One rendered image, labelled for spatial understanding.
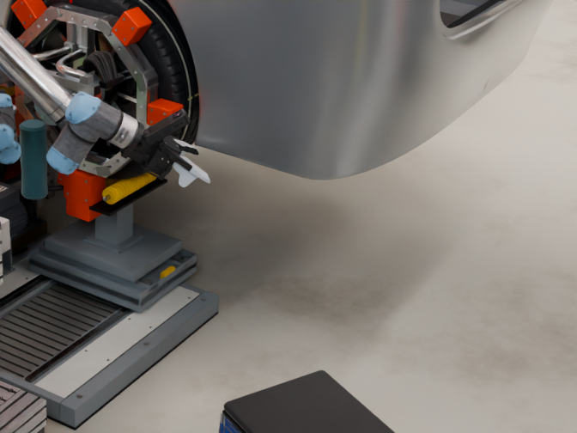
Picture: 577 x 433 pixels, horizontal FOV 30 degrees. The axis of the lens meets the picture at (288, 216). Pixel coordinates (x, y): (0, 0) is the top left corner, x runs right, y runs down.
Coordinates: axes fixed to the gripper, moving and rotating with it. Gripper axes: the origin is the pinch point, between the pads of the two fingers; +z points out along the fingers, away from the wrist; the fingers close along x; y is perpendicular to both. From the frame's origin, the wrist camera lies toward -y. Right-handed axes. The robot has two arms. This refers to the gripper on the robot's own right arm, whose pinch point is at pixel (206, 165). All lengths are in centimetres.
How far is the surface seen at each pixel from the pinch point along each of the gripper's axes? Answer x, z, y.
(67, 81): -84, -15, 24
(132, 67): -90, 2, 12
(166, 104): -85, 16, 16
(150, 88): -92, 11, 16
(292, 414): 8, 60, 48
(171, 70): -91, 13, 7
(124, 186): -99, 25, 52
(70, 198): -104, 14, 67
